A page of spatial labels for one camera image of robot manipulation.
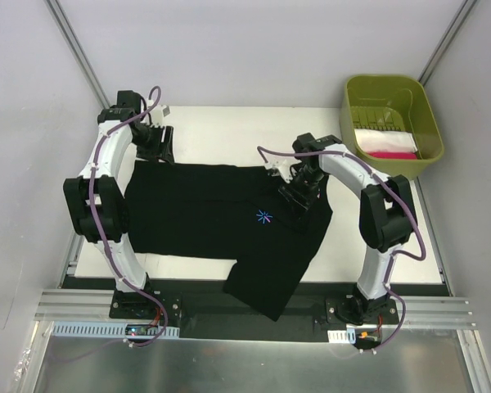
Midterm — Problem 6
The right vertical aluminium post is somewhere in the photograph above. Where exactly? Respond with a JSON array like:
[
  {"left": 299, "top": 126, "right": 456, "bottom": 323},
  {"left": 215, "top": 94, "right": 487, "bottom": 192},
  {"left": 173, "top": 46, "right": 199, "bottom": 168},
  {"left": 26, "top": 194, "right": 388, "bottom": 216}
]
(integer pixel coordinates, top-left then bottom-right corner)
[{"left": 418, "top": 0, "right": 480, "bottom": 86}]

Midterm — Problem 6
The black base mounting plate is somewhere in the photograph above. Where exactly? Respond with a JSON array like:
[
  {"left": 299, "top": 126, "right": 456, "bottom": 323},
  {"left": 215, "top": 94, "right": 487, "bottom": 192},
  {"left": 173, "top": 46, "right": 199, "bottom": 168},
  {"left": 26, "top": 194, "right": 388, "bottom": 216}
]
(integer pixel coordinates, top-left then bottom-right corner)
[{"left": 108, "top": 278, "right": 401, "bottom": 341}]

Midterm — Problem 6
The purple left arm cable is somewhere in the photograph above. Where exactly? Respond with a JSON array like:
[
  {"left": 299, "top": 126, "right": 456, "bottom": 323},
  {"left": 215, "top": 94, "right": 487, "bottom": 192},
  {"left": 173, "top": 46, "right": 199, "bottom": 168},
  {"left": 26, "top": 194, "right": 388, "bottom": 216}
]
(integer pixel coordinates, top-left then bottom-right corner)
[{"left": 59, "top": 85, "right": 169, "bottom": 364}]

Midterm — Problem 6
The aluminium frame rail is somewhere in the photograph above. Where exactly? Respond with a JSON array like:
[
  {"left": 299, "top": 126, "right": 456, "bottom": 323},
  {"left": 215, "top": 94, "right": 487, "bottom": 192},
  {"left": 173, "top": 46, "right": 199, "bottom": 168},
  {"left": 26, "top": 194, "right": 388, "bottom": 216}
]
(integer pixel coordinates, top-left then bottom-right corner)
[{"left": 34, "top": 289, "right": 478, "bottom": 330}]

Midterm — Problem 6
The black t shirt blue logo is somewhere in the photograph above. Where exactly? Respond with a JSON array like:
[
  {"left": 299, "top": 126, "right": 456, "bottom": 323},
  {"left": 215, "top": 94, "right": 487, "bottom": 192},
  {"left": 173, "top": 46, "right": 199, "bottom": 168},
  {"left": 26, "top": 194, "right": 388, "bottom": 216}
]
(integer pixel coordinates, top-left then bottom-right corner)
[{"left": 124, "top": 160, "right": 332, "bottom": 321}]

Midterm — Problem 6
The pink rolled t shirt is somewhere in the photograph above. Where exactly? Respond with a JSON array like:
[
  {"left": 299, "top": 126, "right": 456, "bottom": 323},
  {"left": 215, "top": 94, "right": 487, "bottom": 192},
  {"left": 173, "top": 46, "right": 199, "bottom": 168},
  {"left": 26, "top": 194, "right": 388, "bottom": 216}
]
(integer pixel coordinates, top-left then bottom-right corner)
[{"left": 369, "top": 151, "right": 417, "bottom": 160}]

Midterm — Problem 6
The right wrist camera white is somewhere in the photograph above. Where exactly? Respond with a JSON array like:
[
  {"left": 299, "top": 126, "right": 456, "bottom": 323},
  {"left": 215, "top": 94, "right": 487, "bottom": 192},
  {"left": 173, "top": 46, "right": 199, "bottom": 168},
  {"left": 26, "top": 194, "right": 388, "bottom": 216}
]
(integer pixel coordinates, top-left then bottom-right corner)
[{"left": 264, "top": 160, "right": 294, "bottom": 183}]

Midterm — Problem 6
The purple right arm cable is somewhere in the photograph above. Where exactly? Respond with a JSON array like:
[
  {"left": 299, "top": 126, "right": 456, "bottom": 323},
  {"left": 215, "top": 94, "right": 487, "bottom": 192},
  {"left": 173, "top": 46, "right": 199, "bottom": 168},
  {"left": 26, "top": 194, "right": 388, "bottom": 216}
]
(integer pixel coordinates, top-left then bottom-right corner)
[{"left": 256, "top": 145, "right": 426, "bottom": 358}]

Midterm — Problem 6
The white rolled t shirt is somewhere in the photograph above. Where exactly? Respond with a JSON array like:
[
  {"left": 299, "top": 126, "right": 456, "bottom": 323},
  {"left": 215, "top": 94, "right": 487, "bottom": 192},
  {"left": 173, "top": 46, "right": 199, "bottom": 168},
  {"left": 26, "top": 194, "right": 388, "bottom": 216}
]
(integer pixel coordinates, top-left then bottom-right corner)
[{"left": 354, "top": 129, "right": 417, "bottom": 153}]

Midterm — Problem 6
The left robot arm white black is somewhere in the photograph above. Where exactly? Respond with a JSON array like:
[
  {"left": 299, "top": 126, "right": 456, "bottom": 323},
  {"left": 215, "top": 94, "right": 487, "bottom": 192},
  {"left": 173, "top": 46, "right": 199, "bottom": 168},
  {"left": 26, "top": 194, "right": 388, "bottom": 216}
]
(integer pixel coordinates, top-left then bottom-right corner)
[{"left": 63, "top": 86, "right": 174, "bottom": 318}]

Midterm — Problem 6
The vertical aluminium post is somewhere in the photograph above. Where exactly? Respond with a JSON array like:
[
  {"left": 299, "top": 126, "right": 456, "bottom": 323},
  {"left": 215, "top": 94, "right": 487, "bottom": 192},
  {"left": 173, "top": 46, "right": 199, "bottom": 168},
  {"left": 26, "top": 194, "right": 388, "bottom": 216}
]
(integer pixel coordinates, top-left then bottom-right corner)
[
  {"left": 418, "top": 0, "right": 480, "bottom": 86},
  {"left": 43, "top": 0, "right": 111, "bottom": 109}
]

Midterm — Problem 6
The olive green plastic bin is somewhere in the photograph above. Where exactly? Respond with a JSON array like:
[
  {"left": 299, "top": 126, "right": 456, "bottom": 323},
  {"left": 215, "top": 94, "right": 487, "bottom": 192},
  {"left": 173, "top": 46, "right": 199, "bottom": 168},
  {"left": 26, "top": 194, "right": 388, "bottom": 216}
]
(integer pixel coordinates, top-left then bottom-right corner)
[{"left": 339, "top": 75, "right": 444, "bottom": 180}]

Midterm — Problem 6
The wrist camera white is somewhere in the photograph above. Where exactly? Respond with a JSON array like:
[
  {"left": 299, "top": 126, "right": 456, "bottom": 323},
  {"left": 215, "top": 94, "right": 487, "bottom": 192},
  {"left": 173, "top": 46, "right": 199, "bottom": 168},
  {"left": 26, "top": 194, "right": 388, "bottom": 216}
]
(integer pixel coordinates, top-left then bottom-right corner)
[
  {"left": 264, "top": 160, "right": 294, "bottom": 183},
  {"left": 146, "top": 105, "right": 170, "bottom": 127}
]

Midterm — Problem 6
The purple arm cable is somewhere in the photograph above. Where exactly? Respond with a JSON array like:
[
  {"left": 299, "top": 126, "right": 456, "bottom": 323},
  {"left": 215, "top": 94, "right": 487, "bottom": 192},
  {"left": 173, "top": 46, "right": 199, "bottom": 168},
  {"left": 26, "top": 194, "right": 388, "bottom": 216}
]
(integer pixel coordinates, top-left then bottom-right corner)
[
  {"left": 59, "top": 85, "right": 169, "bottom": 364},
  {"left": 256, "top": 145, "right": 426, "bottom": 358}
]

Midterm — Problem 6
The right white cable duct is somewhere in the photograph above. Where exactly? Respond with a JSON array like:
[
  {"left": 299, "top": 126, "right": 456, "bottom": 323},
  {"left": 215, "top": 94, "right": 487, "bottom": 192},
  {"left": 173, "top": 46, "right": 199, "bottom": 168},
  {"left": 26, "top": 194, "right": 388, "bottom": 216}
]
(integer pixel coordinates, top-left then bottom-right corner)
[{"left": 327, "top": 328, "right": 356, "bottom": 345}]

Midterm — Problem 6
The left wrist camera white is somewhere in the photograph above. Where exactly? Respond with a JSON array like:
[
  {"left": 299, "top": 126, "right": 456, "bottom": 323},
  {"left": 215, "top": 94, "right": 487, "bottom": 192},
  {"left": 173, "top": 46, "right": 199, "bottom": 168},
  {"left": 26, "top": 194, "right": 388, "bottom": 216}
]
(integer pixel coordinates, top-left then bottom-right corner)
[{"left": 146, "top": 105, "right": 170, "bottom": 127}]

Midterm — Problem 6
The left vertical aluminium post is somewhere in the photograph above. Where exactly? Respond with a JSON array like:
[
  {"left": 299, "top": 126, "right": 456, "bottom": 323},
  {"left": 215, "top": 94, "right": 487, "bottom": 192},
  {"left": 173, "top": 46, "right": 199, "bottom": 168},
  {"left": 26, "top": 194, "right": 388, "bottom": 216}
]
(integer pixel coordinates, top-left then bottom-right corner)
[{"left": 43, "top": 0, "right": 111, "bottom": 109}]

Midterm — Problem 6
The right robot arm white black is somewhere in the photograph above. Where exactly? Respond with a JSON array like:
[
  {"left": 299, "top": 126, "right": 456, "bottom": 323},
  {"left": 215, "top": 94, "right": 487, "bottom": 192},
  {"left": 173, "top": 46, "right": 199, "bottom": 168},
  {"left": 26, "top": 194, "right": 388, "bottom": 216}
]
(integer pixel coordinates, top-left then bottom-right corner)
[{"left": 279, "top": 133, "right": 418, "bottom": 326}]

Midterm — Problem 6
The white slotted cable duct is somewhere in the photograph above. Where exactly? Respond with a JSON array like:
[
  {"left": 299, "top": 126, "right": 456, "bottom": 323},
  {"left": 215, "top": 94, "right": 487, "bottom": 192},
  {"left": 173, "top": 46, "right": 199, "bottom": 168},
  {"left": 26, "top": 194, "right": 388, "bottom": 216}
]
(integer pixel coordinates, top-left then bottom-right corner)
[{"left": 52, "top": 322, "right": 162, "bottom": 341}]

